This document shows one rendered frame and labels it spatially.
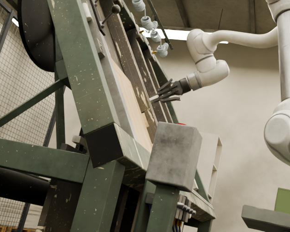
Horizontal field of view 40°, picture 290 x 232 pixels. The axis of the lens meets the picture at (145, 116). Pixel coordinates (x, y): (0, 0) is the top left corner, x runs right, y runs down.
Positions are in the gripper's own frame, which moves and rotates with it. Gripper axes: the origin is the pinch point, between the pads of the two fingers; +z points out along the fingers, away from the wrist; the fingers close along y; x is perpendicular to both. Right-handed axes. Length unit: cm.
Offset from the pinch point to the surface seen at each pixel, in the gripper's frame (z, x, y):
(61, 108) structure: 59, -22, 29
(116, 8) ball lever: -6, 55, 18
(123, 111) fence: 5, 51, -24
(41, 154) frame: 29, 76, -38
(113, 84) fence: 5, 51, -12
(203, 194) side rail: 7, -136, -30
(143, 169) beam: 3, 56, -50
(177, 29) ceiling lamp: -23, -383, 280
